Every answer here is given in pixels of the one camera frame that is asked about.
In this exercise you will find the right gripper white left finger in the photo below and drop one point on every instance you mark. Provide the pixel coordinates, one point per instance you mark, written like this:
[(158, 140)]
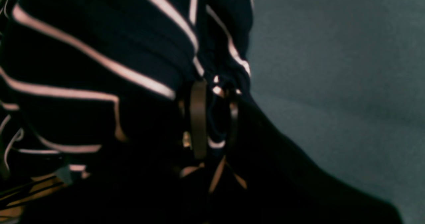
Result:
[(192, 107)]

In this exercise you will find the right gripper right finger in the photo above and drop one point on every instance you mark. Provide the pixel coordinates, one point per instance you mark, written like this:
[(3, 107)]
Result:
[(286, 186)]

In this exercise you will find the navy white striped t-shirt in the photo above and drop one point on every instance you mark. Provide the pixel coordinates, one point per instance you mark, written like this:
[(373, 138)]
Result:
[(93, 85)]

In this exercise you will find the teal table cloth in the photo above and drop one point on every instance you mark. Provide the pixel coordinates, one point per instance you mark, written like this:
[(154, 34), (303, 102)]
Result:
[(344, 79)]

